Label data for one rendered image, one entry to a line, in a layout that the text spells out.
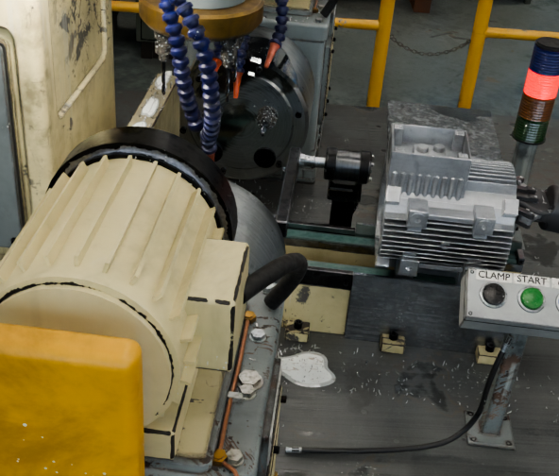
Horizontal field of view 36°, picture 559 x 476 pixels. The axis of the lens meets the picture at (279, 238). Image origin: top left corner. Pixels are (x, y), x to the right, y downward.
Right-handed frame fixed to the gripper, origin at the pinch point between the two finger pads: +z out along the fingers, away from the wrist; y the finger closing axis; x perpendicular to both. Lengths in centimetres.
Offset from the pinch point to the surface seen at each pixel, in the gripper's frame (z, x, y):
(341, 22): 14, 53, -223
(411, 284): 1.6, 14.9, 7.9
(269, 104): 30.4, 2.6, -20.7
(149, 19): 48, -19, 7
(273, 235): 25.1, -0.1, 25.4
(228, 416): 26, -6, 65
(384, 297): 5.0, 18.3, 7.9
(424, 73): -39, 103, -320
